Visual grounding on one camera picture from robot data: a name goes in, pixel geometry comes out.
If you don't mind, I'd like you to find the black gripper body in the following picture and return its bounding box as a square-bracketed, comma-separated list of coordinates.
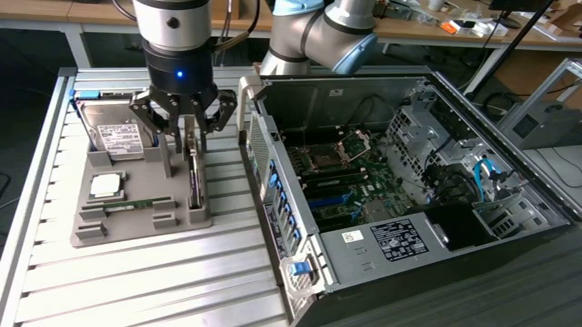
[142, 42, 221, 103]

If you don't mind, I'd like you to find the graphics card with metal bracket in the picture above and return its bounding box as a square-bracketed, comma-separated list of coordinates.
[183, 115, 206, 211]

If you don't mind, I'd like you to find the grey plastic parts rack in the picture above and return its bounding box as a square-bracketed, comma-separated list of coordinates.
[68, 112, 215, 249]

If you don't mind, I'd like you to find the silver CPU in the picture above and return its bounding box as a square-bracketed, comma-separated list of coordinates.
[88, 173, 123, 198]

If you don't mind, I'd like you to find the green RAM stick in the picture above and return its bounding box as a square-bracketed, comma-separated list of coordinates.
[98, 198, 159, 211]

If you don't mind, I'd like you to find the metal socket cover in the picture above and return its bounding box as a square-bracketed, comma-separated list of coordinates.
[335, 131, 373, 161]

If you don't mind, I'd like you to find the black RAM stick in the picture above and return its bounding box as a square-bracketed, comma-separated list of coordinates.
[303, 176, 369, 191]

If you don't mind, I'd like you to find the wooden desk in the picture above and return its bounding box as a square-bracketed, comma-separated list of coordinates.
[0, 0, 274, 67]
[375, 0, 582, 99]

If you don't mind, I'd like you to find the blue expansion slot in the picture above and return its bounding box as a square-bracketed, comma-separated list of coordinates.
[307, 196, 350, 209]

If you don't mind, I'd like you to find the green motherboard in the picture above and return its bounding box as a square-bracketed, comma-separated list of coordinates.
[285, 127, 422, 232]

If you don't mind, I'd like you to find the metal drive cage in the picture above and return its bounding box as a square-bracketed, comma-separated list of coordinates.
[385, 98, 461, 205]

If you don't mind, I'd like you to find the silver chipset heatsink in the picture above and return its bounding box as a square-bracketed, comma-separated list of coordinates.
[363, 201, 393, 222]

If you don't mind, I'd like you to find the grey metal device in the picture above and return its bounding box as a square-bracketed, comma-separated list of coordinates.
[383, 0, 415, 20]

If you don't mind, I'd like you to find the grey power supply unit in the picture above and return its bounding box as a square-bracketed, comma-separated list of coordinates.
[318, 213, 451, 294]

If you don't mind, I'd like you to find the orange and black box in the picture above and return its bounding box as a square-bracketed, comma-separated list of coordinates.
[443, 19, 475, 35]

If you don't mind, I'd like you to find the white box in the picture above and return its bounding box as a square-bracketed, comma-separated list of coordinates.
[473, 20, 510, 37]

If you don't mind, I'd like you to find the open black PC case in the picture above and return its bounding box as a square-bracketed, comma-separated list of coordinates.
[235, 66, 576, 327]

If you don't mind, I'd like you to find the black slanted pole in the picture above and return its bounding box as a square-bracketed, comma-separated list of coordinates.
[462, 0, 560, 102]

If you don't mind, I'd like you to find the black monitor stand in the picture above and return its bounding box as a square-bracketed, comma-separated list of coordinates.
[489, 0, 524, 30]

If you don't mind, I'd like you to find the metal disk bay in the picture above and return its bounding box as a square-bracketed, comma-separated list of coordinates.
[470, 190, 554, 241]

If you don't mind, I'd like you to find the grey computer tower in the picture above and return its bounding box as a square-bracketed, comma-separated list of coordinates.
[498, 100, 582, 151]

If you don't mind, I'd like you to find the brown cardboard piece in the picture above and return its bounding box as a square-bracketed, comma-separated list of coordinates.
[549, 0, 582, 33]

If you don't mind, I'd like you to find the hard disk with blue bracket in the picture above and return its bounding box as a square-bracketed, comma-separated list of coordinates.
[68, 87, 159, 161]

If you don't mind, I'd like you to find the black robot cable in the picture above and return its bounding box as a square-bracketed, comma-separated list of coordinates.
[213, 0, 265, 52]

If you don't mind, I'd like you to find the black looped wire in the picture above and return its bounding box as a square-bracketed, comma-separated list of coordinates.
[349, 94, 398, 132]

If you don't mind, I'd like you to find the black wire bundle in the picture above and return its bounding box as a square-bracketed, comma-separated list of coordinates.
[421, 163, 477, 205]

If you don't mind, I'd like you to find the light blue wire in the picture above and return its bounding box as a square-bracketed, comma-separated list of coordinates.
[473, 155, 504, 202]

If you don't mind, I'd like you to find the aluminium profile frame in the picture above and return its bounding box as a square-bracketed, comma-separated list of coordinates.
[498, 57, 582, 130]

